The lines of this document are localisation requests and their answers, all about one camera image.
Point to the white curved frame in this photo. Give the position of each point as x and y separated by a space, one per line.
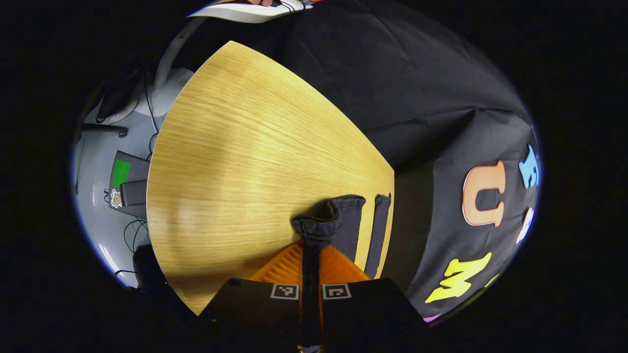
169 63

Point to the black power adapter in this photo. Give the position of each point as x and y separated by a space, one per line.
133 193

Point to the grey box with green label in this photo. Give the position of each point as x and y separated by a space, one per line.
128 164

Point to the dark grey jeans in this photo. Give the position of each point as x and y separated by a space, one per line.
343 220

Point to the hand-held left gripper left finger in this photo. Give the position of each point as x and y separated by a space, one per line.
245 309

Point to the black backdrop cloth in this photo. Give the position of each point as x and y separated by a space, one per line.
417 73

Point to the dark bulky object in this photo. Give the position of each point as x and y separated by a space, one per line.
149 269

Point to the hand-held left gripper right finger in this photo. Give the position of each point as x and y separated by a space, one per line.
373 314

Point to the white flat device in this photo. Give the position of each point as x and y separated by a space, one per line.
245 12

